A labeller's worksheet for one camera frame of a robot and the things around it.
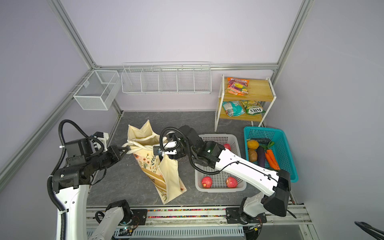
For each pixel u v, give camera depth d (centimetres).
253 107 97
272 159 91
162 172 68
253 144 95
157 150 53
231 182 80
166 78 99
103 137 60
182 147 55
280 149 93
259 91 86
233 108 96
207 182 79
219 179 85
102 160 54
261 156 91
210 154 47
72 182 41
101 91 103
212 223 73
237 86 82
